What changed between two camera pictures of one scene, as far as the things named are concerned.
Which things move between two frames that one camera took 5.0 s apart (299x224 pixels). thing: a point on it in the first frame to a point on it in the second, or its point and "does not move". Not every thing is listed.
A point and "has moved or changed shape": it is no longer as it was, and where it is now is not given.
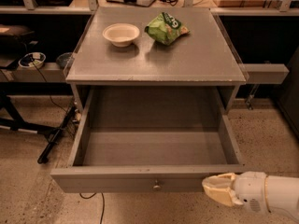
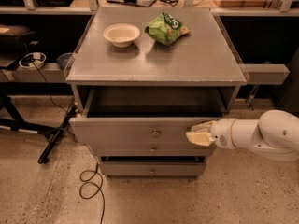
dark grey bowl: (64, 59) does not move
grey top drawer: (149, 139) has moved or changed shape
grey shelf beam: (49, 73) does not move
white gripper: (250, 189) to (223, 133)
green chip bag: (164, 29) does not move
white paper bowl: (121, 35) does not move
